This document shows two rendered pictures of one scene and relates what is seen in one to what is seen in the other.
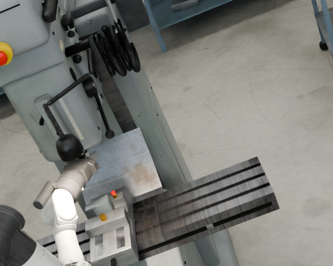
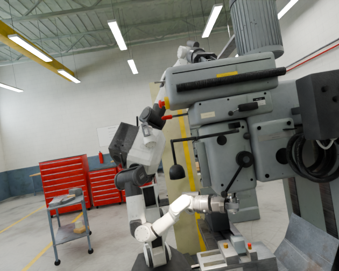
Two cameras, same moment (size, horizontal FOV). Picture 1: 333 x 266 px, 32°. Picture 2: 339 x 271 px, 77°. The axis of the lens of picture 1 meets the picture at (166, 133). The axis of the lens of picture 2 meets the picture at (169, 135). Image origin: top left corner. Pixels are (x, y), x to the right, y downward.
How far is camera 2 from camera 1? 1.63 m
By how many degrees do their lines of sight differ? 83
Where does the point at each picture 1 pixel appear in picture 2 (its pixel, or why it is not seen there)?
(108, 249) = (204, 258)
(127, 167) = (312, 257)
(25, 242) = (128, 189)
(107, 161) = (305, 238)
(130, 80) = not seen: outside the picture
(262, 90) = not seen: outside the picture
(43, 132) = not seen: hidden behind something
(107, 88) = (322, 186)
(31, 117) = not seen: hidden behind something
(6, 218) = (130, 174)
